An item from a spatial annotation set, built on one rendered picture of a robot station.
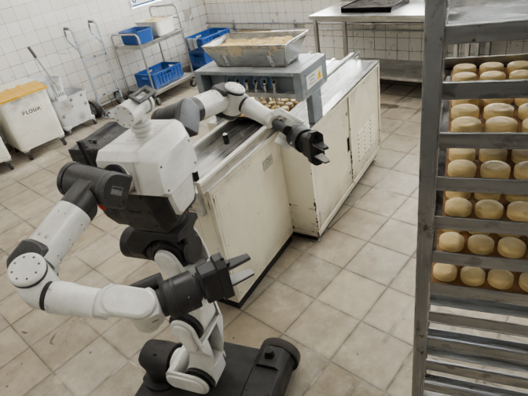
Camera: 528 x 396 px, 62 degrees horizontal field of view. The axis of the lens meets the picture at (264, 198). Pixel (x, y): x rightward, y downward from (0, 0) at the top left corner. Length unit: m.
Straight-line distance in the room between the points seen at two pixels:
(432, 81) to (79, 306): 0.81
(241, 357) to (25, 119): 4.06
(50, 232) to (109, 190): 0.17
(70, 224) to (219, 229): 1.20
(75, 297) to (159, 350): 1.11
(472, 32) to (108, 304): 0.83
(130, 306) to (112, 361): 1.71
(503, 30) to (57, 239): 0.97
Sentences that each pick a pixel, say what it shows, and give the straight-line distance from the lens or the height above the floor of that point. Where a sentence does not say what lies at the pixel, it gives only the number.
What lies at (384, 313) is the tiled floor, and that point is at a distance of 2.52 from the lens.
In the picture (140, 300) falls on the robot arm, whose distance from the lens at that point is 0.97.
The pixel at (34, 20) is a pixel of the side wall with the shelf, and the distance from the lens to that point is 6.26.
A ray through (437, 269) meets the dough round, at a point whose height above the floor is 1.15.
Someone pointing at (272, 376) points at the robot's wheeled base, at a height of 0.19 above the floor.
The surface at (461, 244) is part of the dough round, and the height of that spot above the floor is 1.24.
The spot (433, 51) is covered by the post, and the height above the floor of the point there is 1.67.
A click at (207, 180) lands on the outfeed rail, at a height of 0.89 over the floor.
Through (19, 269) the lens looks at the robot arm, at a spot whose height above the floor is 1.34.
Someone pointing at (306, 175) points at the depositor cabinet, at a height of 0.55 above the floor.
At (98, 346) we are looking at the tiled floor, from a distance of 2.79.
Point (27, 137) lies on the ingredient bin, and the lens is 5.59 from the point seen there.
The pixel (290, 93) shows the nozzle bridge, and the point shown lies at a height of 1.05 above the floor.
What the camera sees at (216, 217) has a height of 0.68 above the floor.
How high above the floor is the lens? 1.87
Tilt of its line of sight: 32 degrees down
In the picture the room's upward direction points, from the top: 11 degrees counter-clockwise
